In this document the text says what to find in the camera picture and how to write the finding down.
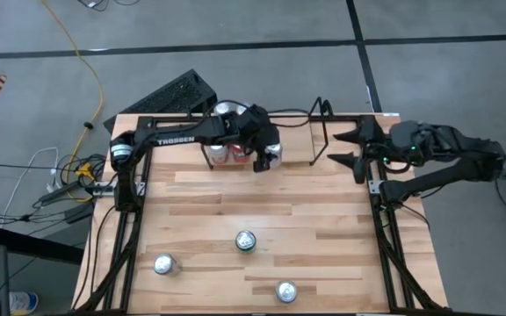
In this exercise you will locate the white pink Spindrift can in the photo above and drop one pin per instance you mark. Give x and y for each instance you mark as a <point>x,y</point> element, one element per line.
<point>223,107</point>
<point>218,154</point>

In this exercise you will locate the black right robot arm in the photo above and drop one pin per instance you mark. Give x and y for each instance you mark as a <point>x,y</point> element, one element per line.
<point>464,149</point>

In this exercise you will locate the green Sprite can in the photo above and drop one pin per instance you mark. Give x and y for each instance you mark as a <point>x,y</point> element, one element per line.
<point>246,240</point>

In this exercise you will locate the black power brick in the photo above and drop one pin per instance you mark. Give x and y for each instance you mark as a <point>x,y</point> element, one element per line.
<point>79,213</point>

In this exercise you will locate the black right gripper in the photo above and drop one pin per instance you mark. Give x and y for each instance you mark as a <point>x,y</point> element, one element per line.
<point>395,147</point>

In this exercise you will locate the black power strip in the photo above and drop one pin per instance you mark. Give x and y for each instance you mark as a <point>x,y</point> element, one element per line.
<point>57,196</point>

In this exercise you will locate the white blue yellow object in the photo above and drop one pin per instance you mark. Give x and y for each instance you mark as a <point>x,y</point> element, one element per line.
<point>22,303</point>

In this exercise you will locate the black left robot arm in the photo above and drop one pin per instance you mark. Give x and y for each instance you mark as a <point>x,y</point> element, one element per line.
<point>178,134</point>

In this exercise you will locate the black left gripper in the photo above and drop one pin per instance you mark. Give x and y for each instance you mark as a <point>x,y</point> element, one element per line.
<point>259,127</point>

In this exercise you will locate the silver Diet Coke can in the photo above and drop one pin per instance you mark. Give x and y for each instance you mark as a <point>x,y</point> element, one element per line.
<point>164,263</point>
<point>274,154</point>
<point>286,291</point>

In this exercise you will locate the orange Fanta can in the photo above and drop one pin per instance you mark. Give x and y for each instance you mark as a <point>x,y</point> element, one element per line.
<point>240,108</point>
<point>238,154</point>

